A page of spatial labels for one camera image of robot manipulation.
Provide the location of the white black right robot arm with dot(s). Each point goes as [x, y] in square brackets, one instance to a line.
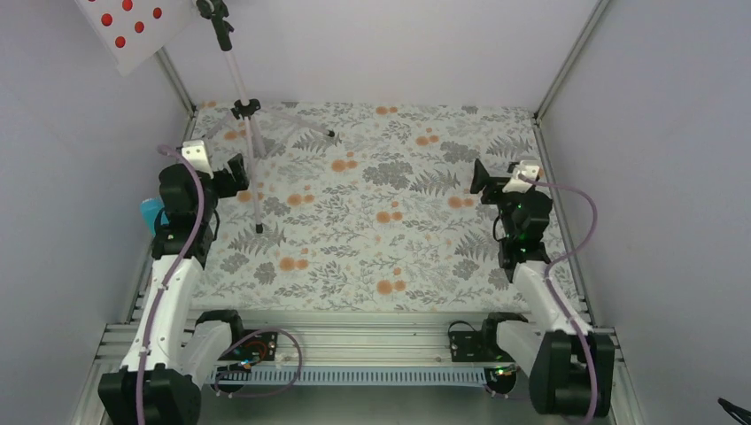
[568, 364]

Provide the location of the white sheet with red dots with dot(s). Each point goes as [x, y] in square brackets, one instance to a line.
[134, 30]

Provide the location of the perforated blue-grey cable duct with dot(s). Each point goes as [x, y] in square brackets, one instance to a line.
[360, 376]

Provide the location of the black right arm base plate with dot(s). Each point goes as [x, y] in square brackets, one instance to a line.
[467, 344]

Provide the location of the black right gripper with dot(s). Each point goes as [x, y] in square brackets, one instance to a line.
[481, 179]

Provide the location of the black object at corner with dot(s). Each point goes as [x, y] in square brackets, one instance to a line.
[738, 413]

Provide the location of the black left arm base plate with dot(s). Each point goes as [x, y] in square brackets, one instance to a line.
[257, 350]

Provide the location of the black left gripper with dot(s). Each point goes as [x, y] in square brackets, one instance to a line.
[228, 189]

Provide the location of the blue metronome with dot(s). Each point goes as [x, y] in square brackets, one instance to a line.
[152, 210]

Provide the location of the floral patterned table mat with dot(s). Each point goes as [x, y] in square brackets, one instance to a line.
[367, 208]

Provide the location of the white tripod music stand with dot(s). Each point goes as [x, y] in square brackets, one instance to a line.
[245, 108]

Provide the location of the aluminium front rail frame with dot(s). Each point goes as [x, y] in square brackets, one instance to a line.
[348, 340]

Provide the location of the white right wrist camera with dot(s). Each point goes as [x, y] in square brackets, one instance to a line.
[522, 175]

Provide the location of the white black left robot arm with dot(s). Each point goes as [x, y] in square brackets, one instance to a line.
[160, 379]

